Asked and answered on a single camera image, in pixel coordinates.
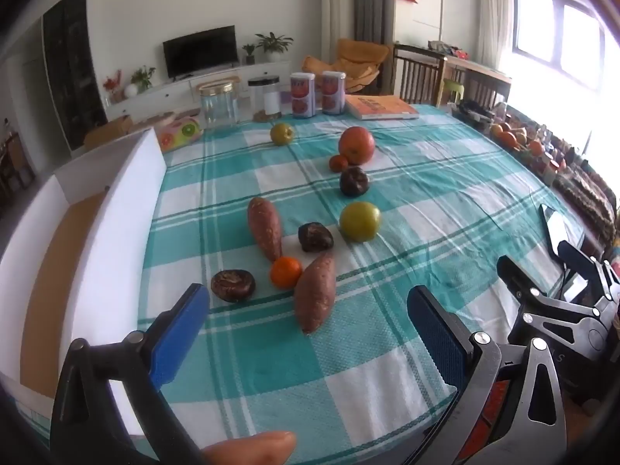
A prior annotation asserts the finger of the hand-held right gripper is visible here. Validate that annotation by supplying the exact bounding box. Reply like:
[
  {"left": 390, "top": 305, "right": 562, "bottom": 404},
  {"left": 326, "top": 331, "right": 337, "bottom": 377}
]
[
  {"left": 496, "top": 254, "right": 610, "bottom": 344},
  {"left": 557, "top": 241, "right": 620, "bottom": 306}
]

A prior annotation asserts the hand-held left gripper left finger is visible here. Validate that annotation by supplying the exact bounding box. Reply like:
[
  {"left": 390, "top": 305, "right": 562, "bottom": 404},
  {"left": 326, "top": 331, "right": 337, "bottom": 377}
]
[{"left": 50, "top": 282, "right": 211, "bottom": 465}]

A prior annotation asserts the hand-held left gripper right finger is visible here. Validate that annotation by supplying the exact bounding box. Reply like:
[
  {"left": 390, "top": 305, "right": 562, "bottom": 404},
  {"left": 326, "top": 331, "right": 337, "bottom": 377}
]
[{"left": 402, "top": 285, "right": 567, "bottom": 465}]

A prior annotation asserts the dark brown shiitake mushroom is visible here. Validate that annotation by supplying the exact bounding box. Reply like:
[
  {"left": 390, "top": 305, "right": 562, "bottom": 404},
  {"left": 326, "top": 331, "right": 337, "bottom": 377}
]
[
  {"left": 210, "top": 269, "right": 256, "bottom": 303},
  {"left": 339, "top": 167, "right": 371, "bottom": 198},
  {"left": 297, "top": 222, "right": 335, "bottom": 253}
]

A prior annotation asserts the white cardboard box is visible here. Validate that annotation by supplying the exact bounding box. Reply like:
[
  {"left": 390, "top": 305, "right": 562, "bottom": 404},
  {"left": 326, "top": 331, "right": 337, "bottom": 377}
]
[{"left": 0, "top": 126, "right": 168, "bottom": 441}]

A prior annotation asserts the bright orange mandarin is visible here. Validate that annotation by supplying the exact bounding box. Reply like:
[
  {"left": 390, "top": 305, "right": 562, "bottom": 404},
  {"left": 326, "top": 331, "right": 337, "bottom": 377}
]
[{"left": 269, "top": 256, "right": 303, "bottom": 290}]

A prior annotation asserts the fat sweet potato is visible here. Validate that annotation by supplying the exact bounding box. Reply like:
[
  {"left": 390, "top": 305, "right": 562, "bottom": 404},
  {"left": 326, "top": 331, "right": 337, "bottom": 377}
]
[{"left": 293, "top": 253, "right": 337, "bottom": 335}]

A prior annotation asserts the slim sweet potato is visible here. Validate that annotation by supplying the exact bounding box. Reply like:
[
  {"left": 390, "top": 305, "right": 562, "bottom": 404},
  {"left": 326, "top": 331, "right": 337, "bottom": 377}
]
[{"left": 247, "top": 197, "right": 284, "bottom": 262}]

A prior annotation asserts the person's left hand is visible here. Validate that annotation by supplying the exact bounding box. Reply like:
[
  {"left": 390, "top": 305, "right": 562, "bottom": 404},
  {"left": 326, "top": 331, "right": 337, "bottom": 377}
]
[{"left": 200, "top": 431, "right": 298, "bottom": 465}]

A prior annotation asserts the red cloth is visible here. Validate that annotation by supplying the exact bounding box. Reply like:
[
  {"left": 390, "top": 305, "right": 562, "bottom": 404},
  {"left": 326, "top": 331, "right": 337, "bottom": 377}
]
[{"left": 458, "top": 380, "right": 514, "bottom": 461}]

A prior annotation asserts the red and white carton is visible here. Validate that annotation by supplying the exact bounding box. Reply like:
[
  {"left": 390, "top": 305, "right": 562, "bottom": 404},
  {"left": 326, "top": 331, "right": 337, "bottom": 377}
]
[{"left": 542, "top": 152, "right": 565, "bottom": 185}]

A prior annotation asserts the teal checked tablecloth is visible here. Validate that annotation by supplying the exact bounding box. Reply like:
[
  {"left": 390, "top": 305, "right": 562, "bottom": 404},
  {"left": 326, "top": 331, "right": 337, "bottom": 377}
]
[{"left": 131, "top": 104, "right": 589, "bottom": 465}]

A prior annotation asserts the basket of fruit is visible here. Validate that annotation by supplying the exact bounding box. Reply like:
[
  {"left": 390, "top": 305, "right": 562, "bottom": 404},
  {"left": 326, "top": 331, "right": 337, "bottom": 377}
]
[{"left": 489, "top": 122, "right": 546, "bottom": 156}]

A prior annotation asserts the fruit print pack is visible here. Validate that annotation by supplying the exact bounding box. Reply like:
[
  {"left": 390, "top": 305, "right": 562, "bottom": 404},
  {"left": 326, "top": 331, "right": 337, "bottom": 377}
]
[{"left": 158, "top": 116, "right": 202, "bottom": 152}]

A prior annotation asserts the green plastic stool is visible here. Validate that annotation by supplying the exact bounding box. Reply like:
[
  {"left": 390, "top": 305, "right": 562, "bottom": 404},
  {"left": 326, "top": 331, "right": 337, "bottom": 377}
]
[{"left": 436, "top": 77, "right": 465, "bottom": 109}]

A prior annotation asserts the light wooden side table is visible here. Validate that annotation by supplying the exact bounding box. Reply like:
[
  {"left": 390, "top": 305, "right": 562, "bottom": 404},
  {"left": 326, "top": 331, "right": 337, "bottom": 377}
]
[{"left": 443, "top": 53, "right": 513, "bottom": 107}]

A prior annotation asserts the brown cardboard box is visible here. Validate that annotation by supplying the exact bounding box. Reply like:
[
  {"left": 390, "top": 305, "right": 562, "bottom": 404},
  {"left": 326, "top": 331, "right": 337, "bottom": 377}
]
[{"left": 84, "top": 115, "right": 134, "bottom": 148}]

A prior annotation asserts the orange book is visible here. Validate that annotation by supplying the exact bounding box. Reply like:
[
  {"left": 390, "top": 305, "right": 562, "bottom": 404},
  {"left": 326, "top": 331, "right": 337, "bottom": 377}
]
[{"left": 345, "top": 95, "right": 420, "bottom": 121}]

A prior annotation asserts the small green apple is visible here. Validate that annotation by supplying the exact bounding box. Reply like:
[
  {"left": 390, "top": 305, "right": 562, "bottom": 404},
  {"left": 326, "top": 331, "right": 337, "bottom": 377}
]
[{"left": 270, "top": 122, "right": 296, "bottom": 146}]

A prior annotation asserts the dark wooden slatted chair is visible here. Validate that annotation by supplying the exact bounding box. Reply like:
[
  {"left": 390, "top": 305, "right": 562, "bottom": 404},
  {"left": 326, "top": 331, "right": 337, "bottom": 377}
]
[{"left": 392, "top": 43, "right": 447, "bottom": 106}]

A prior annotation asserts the glass jar with gold lid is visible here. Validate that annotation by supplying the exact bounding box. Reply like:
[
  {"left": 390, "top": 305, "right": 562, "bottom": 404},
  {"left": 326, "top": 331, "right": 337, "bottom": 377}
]
[{"left": 197, "top": 81, "right": 240, "bottom": 129}]

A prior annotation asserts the window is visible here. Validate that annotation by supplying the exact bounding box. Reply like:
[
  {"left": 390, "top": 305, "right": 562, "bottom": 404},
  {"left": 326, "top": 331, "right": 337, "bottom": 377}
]
[{"left": 513, "top": 0, "right": 606, "bottom": 90}]

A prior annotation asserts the colourful cloth pile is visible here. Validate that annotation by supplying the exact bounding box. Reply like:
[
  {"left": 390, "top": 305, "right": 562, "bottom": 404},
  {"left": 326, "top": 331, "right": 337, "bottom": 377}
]
[{"left": 426, "top": 39, "right": 470, "bottom": 59}]

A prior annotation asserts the white television cabinet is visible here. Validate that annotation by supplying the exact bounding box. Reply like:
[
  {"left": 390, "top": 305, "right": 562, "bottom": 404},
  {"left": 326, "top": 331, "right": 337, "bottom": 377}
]
[{"left": 104, "top": 60, "right": 293, "bottom": 122}]

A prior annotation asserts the clear canister with black lid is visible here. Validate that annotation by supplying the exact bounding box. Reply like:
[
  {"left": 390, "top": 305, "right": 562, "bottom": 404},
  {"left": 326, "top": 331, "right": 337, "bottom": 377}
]
[{"left": 247, "top": 74, "right": 282, "bottom": 119}]

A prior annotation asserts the red flower arrangement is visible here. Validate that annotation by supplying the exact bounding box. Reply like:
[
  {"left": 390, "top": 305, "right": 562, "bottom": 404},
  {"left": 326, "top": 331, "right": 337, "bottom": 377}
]
[{"left": 103, "top": 70, "right": 122, "bottom": 103}]

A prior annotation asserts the leafy plant with white vase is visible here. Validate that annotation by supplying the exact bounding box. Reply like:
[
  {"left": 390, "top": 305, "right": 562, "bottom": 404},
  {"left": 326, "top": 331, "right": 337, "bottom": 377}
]
[{"left": 125, "top": 65, "right": 157, "bottom": 98}]

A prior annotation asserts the red and white tin can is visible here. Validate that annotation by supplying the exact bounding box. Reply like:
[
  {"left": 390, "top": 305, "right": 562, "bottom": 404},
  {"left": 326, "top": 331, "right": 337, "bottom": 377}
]
[
  {"left": 289, "top": 72, "right": 317, "bottom": 118},
  {"left": 321, "top": 71, "right": 347, "bottom": 115}
]

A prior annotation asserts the white sheer curtain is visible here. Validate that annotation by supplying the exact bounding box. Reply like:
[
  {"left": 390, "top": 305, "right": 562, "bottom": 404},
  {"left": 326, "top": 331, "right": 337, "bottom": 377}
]
[{"left": 477, "top": 0, "right": 517, "bottom": 76}]

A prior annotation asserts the orange beanbag chair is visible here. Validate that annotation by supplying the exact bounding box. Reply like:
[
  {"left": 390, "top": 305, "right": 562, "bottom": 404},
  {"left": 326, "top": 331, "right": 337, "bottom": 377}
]
[{"left": 301, "top": 39, "right": 391, "bottom": 94}]

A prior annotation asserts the black flat television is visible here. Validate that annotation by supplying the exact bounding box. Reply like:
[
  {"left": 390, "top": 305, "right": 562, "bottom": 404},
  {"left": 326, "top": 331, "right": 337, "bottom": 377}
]
[{"left": 162, "top": 25, "right": 239, "bottom": 79}]

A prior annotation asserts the black glass cabinet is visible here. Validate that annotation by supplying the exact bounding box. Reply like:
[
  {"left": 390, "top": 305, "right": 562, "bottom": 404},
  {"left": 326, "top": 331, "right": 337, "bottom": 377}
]
[{"left": 41, "top": 0, "right": 108, "bottom": 151}]

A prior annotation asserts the large green potted plant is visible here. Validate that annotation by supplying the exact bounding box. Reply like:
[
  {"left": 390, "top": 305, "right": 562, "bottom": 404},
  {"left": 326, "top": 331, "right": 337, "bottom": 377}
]
[{"left": 255, "top": 32, "right": 294, "bottom": 63}]

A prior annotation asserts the grey curtain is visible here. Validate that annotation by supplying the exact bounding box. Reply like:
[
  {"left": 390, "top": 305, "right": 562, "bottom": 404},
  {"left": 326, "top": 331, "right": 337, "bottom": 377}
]
[{"left": 351, "top": 0, "right": 395, "bottom": 49}]

